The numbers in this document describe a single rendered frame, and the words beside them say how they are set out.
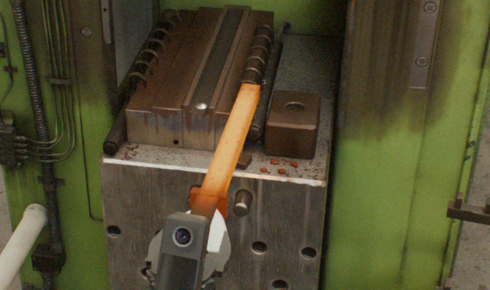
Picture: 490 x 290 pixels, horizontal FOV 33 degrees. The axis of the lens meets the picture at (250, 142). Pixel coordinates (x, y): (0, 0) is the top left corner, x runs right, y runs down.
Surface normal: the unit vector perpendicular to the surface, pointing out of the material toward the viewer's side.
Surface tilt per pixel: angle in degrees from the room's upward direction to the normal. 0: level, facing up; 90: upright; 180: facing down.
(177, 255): 61
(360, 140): 90
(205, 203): 1
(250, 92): 1
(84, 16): 90
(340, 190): 90
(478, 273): 0
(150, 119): 90
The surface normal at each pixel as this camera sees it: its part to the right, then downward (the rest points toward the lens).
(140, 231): -0.14, 0.54
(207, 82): 0.03, -0.84
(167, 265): -0.17, 0.06
